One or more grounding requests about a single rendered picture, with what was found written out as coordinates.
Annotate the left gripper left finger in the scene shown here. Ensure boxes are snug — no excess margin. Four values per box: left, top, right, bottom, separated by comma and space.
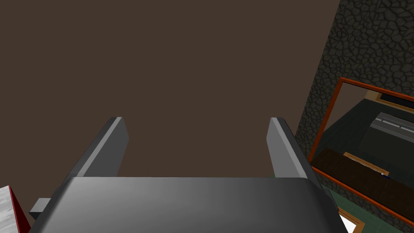
67, 116, 130, 178

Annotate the red and white cabinet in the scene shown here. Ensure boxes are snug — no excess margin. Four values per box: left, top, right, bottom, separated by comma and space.
0, 185, 32, 233

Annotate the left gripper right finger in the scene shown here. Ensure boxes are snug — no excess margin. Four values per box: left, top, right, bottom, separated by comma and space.
266, 117, 312, 179

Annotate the orange framed mirror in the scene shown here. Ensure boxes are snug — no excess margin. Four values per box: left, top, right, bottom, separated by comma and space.
308, 77, 414, 227

